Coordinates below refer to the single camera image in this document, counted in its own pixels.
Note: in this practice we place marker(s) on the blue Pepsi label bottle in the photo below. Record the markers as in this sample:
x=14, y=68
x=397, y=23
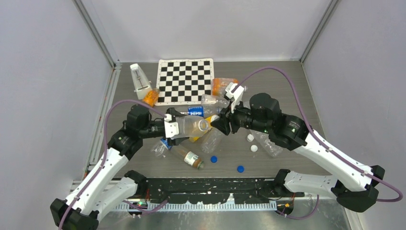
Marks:
x=204, y=111

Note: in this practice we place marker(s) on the white metronome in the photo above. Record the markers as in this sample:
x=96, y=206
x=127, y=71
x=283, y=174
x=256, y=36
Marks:
x=141, y=82

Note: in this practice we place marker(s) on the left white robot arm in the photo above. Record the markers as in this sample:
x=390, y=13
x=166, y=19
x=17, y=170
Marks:
x=90, y=202

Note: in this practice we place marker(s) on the black white checkerboard mat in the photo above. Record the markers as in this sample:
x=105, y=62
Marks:
x=184, y=81

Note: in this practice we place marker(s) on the brown coffee bottle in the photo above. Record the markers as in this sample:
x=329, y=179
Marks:
x=189, y=157

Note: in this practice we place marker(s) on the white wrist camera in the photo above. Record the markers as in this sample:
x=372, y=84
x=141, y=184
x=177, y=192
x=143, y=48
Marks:
x=171, y=126
x=233, y=93

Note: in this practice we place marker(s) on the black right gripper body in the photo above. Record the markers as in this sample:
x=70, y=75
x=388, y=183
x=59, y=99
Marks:
x=240, y=118

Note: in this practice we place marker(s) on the clear crumpled plastic bottle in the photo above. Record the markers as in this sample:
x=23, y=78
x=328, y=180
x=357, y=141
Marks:
x=211, y=141

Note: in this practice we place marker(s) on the small orange bottle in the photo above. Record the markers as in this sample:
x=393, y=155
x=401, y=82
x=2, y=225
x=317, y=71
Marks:
x=151, y=97

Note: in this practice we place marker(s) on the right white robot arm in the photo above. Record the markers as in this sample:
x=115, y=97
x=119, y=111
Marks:
x=350, y=183

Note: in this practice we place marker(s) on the orange label wide bottle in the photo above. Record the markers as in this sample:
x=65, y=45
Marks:
x=218, y=85

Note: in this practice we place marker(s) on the blue bottle cap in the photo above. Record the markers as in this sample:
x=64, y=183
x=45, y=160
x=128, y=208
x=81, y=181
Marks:
x=213, y=159
x=240, y=169

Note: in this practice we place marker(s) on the yellow label bottle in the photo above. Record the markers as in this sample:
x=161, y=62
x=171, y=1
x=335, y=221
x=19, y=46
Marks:
x=210, y=119

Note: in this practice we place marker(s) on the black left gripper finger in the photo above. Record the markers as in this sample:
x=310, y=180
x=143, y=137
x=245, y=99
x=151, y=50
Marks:
x=175, y=142
x=172, y=111

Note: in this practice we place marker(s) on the clear bottle behind Pepsi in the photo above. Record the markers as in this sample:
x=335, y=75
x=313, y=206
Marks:
x=214, y=101

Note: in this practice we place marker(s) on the small white bottle cap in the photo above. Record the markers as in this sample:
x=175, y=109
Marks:
x=250, y=137

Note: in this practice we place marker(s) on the clear bottle near right arm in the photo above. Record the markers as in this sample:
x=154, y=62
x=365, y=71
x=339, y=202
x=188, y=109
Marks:
x=270, y=147

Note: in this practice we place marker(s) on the blue label clear bottle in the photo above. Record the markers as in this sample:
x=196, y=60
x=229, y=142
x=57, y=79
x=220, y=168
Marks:
x=161, y=148

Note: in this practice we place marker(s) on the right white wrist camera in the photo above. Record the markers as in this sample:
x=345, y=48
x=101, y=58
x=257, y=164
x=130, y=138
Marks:
x=233, y=93

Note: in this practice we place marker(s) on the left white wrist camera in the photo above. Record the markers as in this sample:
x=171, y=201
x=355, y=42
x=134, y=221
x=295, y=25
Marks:
x=171, y=126

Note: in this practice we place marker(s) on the tall clear juice bottle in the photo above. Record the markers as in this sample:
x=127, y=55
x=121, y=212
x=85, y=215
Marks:
x=192, y=126

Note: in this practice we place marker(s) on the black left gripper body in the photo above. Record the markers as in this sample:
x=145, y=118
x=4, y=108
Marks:
x=162, y=124

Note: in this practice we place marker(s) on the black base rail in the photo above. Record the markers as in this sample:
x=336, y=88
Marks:
x=209, y=190

